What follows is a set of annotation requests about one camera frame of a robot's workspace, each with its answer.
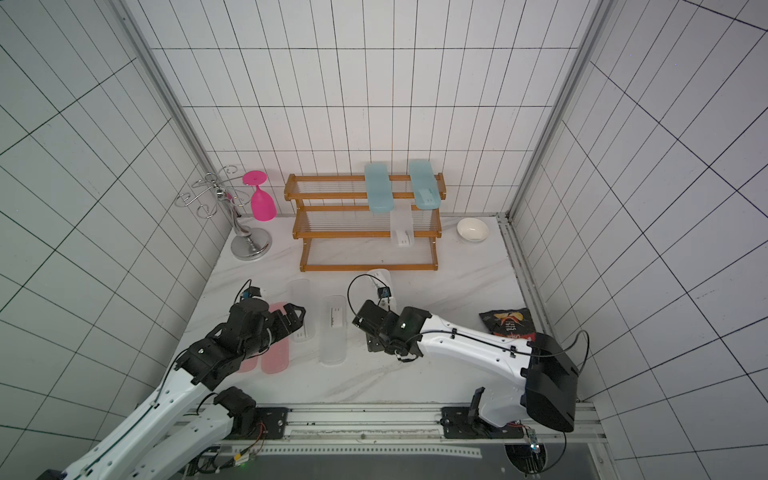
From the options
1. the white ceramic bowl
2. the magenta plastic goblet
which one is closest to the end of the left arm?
the magenta plastic goblet

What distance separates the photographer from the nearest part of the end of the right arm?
527 mm

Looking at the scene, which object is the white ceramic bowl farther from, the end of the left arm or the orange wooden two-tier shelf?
the end of the left arm

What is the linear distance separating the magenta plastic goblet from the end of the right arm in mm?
595

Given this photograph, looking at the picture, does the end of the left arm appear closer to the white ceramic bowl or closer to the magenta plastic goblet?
the magenta plastic goblet

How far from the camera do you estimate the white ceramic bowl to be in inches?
44.0

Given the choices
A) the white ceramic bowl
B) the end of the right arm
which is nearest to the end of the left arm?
the end of the right arm

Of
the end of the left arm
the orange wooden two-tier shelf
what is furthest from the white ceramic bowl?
the end of the left arm

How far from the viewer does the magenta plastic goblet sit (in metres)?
0.94

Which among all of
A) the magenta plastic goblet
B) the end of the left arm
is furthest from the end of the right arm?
the magenta plastic goblet

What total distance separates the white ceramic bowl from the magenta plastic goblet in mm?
698

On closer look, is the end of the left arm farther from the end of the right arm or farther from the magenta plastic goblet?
the magenta plastic goblet

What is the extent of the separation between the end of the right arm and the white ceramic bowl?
0.62 meters

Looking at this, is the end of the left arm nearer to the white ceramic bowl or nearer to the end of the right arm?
the end of the right arm

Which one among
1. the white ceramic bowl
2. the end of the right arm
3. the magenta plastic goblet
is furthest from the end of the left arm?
the white ceramic bowl
